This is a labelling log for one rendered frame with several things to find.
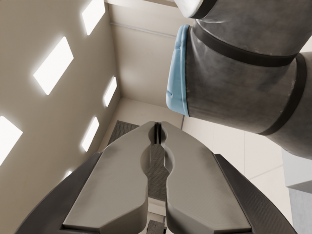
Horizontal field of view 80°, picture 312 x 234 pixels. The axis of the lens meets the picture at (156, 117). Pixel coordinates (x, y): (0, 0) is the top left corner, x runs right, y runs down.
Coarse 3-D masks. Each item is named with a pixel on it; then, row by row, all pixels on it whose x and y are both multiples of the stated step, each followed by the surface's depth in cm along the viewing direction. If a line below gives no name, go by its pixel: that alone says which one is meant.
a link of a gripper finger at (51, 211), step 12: (96, 156) 9; (84, 168) 9; (72, 180) 8; (84, 180) 8; (60, 192) 7; (72, 192) 7; (48, 204) 7; (60, 204) 7; (72, 204) 7; (36, 216) 6; (48, 216) 6; (60, 216) 6; (24, 228) 6; (36, 228) 6; (48, 228) 6; (60, 228) 6
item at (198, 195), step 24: (168, 144) 10; (192, 144) 10; (168, 168) 10; (192, 168) 9; (216, 168) 9; (168, 192) 7; (192, 192) 7; (216, 192) 7; (168, 216) 7; (192, 216) 6; (216, 216) 6; (240, 216) 6
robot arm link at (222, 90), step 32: (192, 32) 27; (192, 64) 26; (224, 64) 24; (256, 64) 23; (288, 64) 24; (192, 96) 28; (224, 96) 27; (256, 96) 26; (288, 96) 26; (256, 128) 30
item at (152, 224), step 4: (152, 220) 661; (148, 224) 711; (152, 224) 652; (156, 224) 653; (160, 224) 655; (164, 224) 657; (148, 228) 642; (152, 228) 643; (156, 228) 645; (160, 228) 646; (164, 228) 648; (148, 232) 634; (152, 232) 636; (156, 232) 637; (160, 232) 639
